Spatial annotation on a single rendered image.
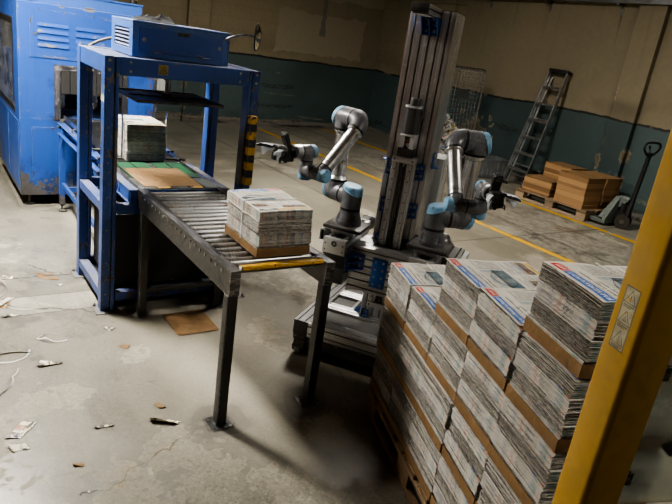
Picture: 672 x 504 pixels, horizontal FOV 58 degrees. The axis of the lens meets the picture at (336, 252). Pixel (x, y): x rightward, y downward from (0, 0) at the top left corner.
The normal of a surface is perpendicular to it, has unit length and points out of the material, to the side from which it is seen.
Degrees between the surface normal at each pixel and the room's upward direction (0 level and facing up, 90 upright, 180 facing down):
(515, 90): 90
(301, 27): 90
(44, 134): 90
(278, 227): 90
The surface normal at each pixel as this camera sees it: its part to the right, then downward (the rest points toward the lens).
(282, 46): 0.55, 0.35
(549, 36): -0.83, 0.07
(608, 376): -0.97, -0.06
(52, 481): 0.14, -0.93
